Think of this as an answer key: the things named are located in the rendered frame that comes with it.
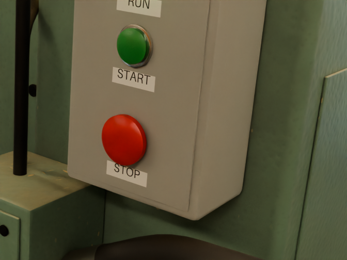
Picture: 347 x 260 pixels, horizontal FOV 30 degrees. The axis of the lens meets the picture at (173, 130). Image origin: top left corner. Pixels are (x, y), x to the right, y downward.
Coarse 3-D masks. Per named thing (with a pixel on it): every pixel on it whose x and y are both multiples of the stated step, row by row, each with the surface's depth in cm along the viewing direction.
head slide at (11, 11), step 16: (0, 0) 56; (0, 16) 56; (0, 32) 57; (32, 32) 55; (0, 48) 57; (32, 48) 55; (0, 64) 57; (32, 64) 55; (0, 80) 58; (32, 80) 56; (0, 96) 58; (32, 96) 56; (0, 112) 59; (32, 112) 57; (0, 128) 59; (32, 128) 57; (0, 144) 60; (32, 144) 57
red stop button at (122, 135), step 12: (108, 120) 38; (120, 120) 37; (132, 120) 37; (108, 132) 38; (120, 132) 37; (132, 132) 37; (144, 132) 37; (108, 144) 38; (120, 144) 37; (132, 144) 37; (144, 144) 37; (120, 156) 37; (132, 156) 37
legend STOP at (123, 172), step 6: (108, 162) 39; (114, 162) 39; (108, 168) 39; (114, 168) 39; (120, 168) 39; (126, 168) 39; (132, 168) 38; (108, 174) 40; (114, 174) 39; (120, 174) 39; (126, 174) 39; (132, 174) 39; (138, 174) 38; (144, 174) 38; (126, 180) 39; (132, 180) 39; (138, 180) 38; (144, 180) 38; (144, 186) 38
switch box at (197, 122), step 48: (96, 0) 37; (192, 0) 34; (240, 0) 35; (96, 48) 38; (192, 48) 34; (240, 48) 36; (96, 96) 39; (144, 96) 37; (192, 96) 35; (240, 96) 38; (96, 144) 40; (192, 144) 36; (240, 144) 40; (144, 192) 38; (192, 192) 37; (240, 192) 41
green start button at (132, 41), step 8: (136, 24) 36; (120, 32) 37; (128, 32) 36; (136, 32) 36; (144, 32) 36; (120, 40) 36; (128, 40) 36; (136, 40) 36; (144, 40) 36; (120, 48) 36; (128, 48) 36; (136, 48) 36; (144, 48) 36; (152, 48) 36; (120, 56) 37; (128, 56) 36; (136, 56) 36; (144, 56) 36; (128, 64) 37; (136, 64) 36; (144, 64) 36
